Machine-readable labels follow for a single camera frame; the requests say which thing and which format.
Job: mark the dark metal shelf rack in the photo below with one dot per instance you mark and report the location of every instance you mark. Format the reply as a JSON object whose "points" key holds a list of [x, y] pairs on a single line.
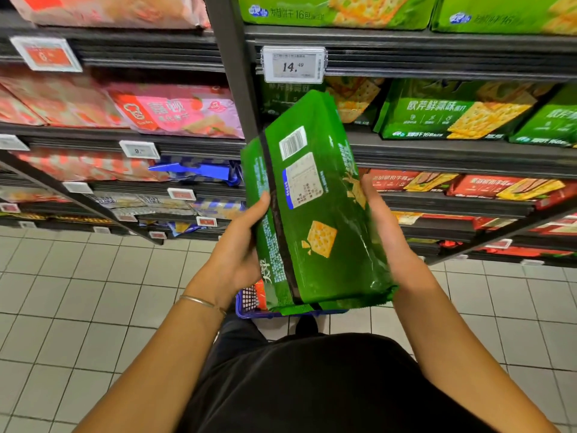
{"points": [[231, 63], [148, 51]]}

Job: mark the blue snack packet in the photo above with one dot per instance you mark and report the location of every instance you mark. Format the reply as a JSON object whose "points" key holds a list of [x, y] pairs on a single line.
{"points": [[203, 170]]}

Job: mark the pink biscuit packet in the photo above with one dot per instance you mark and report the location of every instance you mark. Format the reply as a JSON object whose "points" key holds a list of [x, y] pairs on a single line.
{"points": [[176, 112], [63, 101], [16, 110], [108, 8]]}

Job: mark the red packet in basket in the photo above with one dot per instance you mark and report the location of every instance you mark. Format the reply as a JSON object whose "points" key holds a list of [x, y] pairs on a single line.
{"points": [[261, 296]]}

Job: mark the blue plastic shopping basket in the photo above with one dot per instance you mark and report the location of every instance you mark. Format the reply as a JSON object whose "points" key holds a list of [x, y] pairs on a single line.
{"points": [[245, 306]]}

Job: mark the person's right thumb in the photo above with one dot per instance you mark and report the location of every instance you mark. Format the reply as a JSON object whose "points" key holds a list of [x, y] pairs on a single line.
{"points": [[373, 196]]}

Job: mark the green cracker packet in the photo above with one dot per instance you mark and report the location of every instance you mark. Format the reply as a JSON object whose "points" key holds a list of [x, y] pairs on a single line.
{"points": [[333, 11], [351, 101], [450, 114], [505, 13], [547, 123]]}

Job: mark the person's left thumb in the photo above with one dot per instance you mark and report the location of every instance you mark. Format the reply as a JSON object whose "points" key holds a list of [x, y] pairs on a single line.
{"points": [[254, 216]]}

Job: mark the red cracker packet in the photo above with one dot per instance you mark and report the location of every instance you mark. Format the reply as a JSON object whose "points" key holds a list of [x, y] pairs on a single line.
{"points": [[405, 180], [559, 198], [500, 187]]}

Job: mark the person's right forearm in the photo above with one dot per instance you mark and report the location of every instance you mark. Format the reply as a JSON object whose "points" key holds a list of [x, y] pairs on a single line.
{"points": [[455, 356]]}

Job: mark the white electronic price tag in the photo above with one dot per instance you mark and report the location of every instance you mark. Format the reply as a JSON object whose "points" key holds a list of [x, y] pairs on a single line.
{"points": [[12, 142], [78, 188], [139, 150], [294, 64]]}

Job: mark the green cracker packet barcode side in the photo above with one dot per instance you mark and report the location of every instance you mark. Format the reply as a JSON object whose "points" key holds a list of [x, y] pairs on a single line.
{"points": [[315, 211]]}

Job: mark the dark trousers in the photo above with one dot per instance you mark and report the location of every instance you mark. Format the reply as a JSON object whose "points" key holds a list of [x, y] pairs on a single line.
{"points": [[239, 338]]}

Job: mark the black shoe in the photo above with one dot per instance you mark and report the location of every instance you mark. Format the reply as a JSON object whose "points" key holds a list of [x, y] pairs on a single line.
{"points": [[306, 326]]}

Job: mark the person's left forearm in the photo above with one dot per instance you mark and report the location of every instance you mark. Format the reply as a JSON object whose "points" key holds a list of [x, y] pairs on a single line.
{"points": [[166, 356]]}

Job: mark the red label price tag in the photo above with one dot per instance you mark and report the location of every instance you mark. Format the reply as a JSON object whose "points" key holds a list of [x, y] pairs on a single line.
{"points": [[207, 222], [498, 243], [181, 194], [46, 54], [9, 208]]}

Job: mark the person's right hand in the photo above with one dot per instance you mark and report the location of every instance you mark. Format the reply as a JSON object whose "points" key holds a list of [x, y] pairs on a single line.
{"points": [[396, 247]]}

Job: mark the black shirt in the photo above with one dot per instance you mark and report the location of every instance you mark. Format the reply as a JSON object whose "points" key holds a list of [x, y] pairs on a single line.
{"points": [[324, 387]]}

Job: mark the red checked biscuit packet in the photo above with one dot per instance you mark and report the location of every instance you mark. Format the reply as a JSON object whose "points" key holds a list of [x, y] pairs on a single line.
{"points": [[85, 166]]}

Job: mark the person's left hand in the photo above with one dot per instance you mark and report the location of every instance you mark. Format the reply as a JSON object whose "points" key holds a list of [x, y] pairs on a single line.
{"points": [[230, 261]]}

